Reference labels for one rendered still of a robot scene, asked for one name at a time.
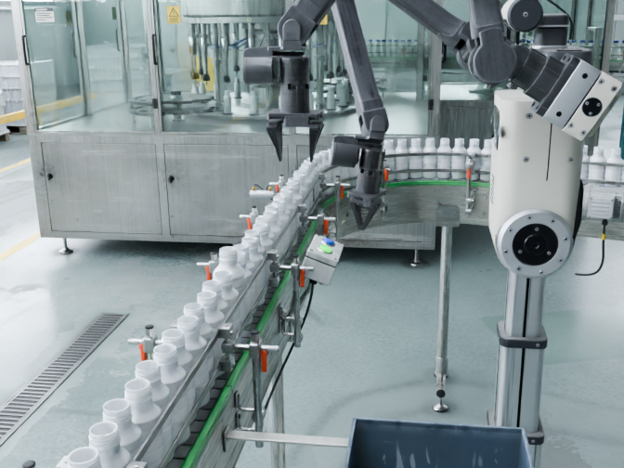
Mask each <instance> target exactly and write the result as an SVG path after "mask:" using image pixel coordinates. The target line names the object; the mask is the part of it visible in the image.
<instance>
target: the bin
mask: <svg viewBox="0 0 624 468"><path fill-rule="evenodd" d="M223 436H224V451H225V452H227V450H228V446H229V444H230V439H232V440H245V441H258V442H271V443H284V444H297V445H310V446H323V447H337V448H347V451H346V456H345V461H344V468H535V467H534V463H533V460H532V456H531V451H530V447H529V444H528V439H527V432H526V428H521V427H507V426H493V425H478V424H464V423H450V422H422V421H408V420H393V419H379V418H364V417H353V420H352V425H351V430H350V436H349V438H340V437H326V436H312V435H287V434H273V433H260V432H246V431H233V430H229V425H227V427H226V429H225V431H224V433H223Z"/></svg>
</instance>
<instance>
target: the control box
mask: <svg viewBox="0 0 624 468"><path fill-rule="evenodd" d="M324 238H325V237H322V236H320V235H318V234H316V235H315V237H314V239H313V240H312V242H311V244H310V246H309V248H308V250H307V253H306V256H305V260H304V262H303V264H302V267H314V271H306V272H305V277H307V278H309V282H308V287H307V288H306V290H305V291H304V293H303V294H302V295H301V297H300V305H301V304H302V303H303V302H304V300H305V299H306V298H307V296H308V295H309V294H310V297H309V301H308V305H307V309H306V312H305V316H304V318H303V323H302V325H301V330H302V328H303V326H304V324H305V321H306V317H307V314H308V311H309V308H310V305H311V301H312V296H313V291H314V284H317V283H318V282H320V283H323V284H326V285H330V282H331V280H332V276H333V273H334V270H335V268H336V266H337V264H338V261H339V258H340V255H341V252H342V250H343V248H344V245H343V244H342V243H340V242H337V241H334V244H333V245H330V244H328V243H326V242H324V241H323V239H324ZM320 245H327V246H329V247H330V248H331V252H330V253H328V252H325V251H323V250H321V249H320V248H319V247H320ZM284 317H293V308H292V309H291V311H290V312H289V313H288V309H287V310H286V312H285V314H284ZM289 321H290V320H289V319H284V320H283V328H284V332H286V331H287V330H288V328H289ZM293 347H294V342H292V346H291V348H290V350H289V352H288V355H287V357H286V358H285V360H284V362H283V364H282V366H281V369H280V371H279V374H278V377H277V379H276V381H275V383H274V385H273V387H272V390H271V392H270V394H269V397H268V399H267V401H266V404H265V406H264V408H265V409H266V410H267V406H268V404H269V401H270V399H271V397H272V395H273V393H274V390H275V388H276V386H277V383H278V381H279V379H280V376H281V374H282V371H283V369H284V367H285V365H286V362H287V360H288V358H289V356H290V354H291V352H292V350H293Z"/></svg>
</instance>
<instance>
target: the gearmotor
mask: <svg viewBox="0 0 624 468"><path fill-rule="evenodd" d="M583 189H584V193H583V204H582V219H592V220H602V225H604V226H603V233H602V262H601V265H600V266H599V268H598V269H597V270H596V271H595V272H592V273H589V274H580V273H575V275H577V276H591V275H594V274H596V273H598V272H599V271H600V270H601V268H602V266H603V264H604V260H605V226H606V225H608V222H607V221H611V222H619V223H620V222H621V223H624V188H620V187H617V186H606V185H598V186H597V185H589V184H586V186H583Z"/></svg>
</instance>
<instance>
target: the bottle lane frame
mask: <svg viewBox="0 0 624 468"><path fill-rule="evenodd" d="M316 234H319V225H318V224H317V221H313V222H312V224H311V226H310V228H309V230H308V231H307V233H306V234H305V237H304V239H303V241H302V243H301V244H300V246H299V248H298V250H297V252H296V254H299V261H301V265H302V264H303V262H304V260H305V257H306V250H307V249H308V248H309V246H310V244H311V242H312V240H313V239H314V237H315V235H316ZM308 282H309V278H307V277H305V287H301V281H300V297H301V295H302V294H303V293H304V291H305V290H306V288H307V287H308ZM280 304H281V306H282V315H283V316H284V314H285V312H286V310H287V309H288V313H289V312H290V311H291V308H292V306H293V276H292V272H291V270H287V271H286V272H285V273H284V276H283V278H282V279H281V282H280V284H279V286H278V288H277V289H276V291H275V293H273V296H272V298H271V299H270V302H269V304H268V306H267V308H266V310H265V311H264V314H263V316H262V317H261V318H260V321H259V322H258V324H256V328H255V329H256V330H259V331H260V333H259V334H260V338H262V342H263V345H278V346H279V352H268V356H267V372H262V360H261V384H262V402H263V400H264V397H265V395H266V392H267V389H268V387H269V385H270V382H271V380H272V378H273V375H274V373H275V370H276V368H277V367H278V364H279V362H280V358H281V356H282V353H283V351H284V349H285V346H286V344H287V342H288V340H289V338H290V336H286V335H283V334H282V333H281V332H280V320H281V319H282V322H283V318H282V317H279V305H280ZM226 381H227V383H226V384H225V386H224V388H223V389H222V390H221V394H220V396H219V398H218V399H213V400H215V404H214V407H213V409H212V410H209V411H210V414H209V416H208V418H207V420H206V421H205V422H203V427H202V429H201V431H200V432H199V433H198V434H197V438H196V440H195V442H194V444H193V446H187V447H190V451H189V453H188V456H187V458H186V459H185V460H181V461H183V464H182V466H181V468H235V466H236V464H237V461H238V459H239V457H240V455H241V451H242V449H243V447H244V444H245V442H246V441H245V440H232V439H230V444H229V446H228V448H227V452H225V451H224V436H223V433H224V431H225V429H226V427H227V425H229V430H233V431H241V429H240V428H239V427H238V428H237V427H236V413H237V411H238V410H239V408H235V393H236V391H237V390H239V394H240V405H241V406H242V407H243V408H251V409H254V386H253V363H252V359H251V358H250V357H249V351H243V352H242V354H240V359H239V360H238V362H236V366H235V368H234V370H233V371H232V372H231V374H230V376H229V378H228V380H226ZM252 414H253V413H252V412H250V411H240V424H241V425H242V426H243V427H245V428H252V426H253V424H254V421H253V419H252Z"/></svg>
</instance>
